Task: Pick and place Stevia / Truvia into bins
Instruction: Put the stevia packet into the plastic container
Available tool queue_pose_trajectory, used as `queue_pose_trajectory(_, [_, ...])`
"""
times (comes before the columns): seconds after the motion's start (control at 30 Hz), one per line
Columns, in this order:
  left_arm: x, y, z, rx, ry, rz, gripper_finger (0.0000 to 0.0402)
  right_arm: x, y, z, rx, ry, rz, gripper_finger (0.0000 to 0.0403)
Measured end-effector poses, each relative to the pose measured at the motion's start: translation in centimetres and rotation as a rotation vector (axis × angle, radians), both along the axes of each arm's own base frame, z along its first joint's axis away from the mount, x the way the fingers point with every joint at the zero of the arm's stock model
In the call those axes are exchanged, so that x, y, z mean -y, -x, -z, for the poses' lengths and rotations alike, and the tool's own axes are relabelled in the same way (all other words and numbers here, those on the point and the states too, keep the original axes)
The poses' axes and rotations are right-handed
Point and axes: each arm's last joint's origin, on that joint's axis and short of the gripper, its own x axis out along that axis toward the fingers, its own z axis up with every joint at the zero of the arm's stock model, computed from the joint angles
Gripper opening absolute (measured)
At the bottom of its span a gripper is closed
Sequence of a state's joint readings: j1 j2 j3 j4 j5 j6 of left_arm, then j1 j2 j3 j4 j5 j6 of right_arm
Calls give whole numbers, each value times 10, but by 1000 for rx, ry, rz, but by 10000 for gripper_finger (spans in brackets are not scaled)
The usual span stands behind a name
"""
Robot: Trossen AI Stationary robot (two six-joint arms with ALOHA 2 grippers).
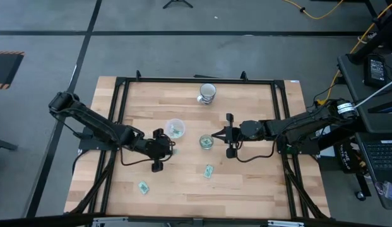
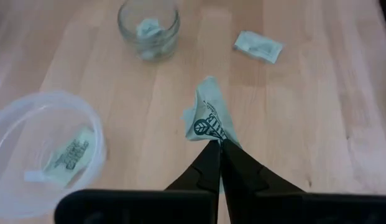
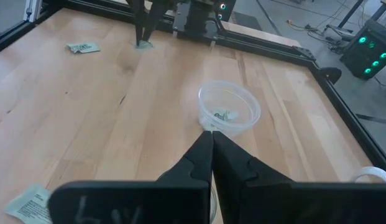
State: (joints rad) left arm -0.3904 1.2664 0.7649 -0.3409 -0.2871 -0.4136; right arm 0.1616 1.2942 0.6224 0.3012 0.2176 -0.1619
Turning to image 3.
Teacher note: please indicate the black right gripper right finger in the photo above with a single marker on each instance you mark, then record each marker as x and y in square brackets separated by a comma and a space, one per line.
[273, 202]

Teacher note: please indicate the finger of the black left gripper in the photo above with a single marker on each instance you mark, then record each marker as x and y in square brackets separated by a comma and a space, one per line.
[155, 14]
[140, 18]

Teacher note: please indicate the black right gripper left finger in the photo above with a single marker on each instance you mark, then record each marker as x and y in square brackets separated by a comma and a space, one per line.
[149, 202]

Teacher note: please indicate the clear plastic deli container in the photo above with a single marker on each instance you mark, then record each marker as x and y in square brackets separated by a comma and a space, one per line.
[228, 126]

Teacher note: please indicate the black floor mat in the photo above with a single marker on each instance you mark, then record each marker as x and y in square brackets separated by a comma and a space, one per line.
[248, 21]

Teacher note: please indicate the black computer tower green lights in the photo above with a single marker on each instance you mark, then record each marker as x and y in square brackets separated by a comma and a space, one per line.
[366, 53]

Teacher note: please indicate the silver aluminium extrusion bracket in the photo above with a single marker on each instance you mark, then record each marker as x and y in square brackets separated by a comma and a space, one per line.
[32, 9]

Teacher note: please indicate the black frame clamp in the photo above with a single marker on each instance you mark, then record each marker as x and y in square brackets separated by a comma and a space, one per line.
[331, 74]

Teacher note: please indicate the black aluminium table frame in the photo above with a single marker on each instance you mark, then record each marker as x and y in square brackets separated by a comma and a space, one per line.
[304, 54]

